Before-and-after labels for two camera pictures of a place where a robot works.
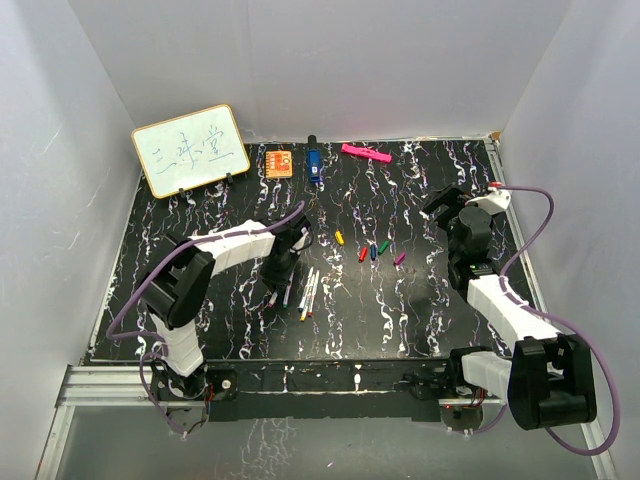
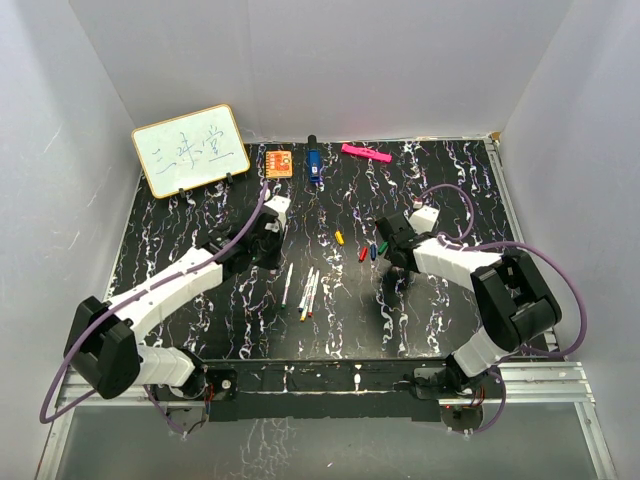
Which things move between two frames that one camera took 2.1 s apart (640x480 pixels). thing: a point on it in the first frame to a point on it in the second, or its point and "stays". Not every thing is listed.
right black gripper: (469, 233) to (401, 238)
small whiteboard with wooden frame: (190, 150) stays
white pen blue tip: (306, 288) stays
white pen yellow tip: (304, 309) stays
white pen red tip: (314, 288) stays
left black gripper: (276, 282) to (271, 262)
